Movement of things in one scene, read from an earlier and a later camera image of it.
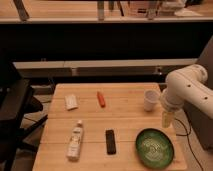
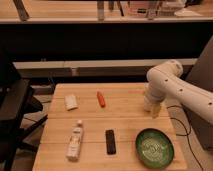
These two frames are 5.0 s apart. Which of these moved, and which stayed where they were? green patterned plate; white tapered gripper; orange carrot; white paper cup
Moved: white tapered gripper
Stayed: orange carrot; white paper cup; green patterned plate
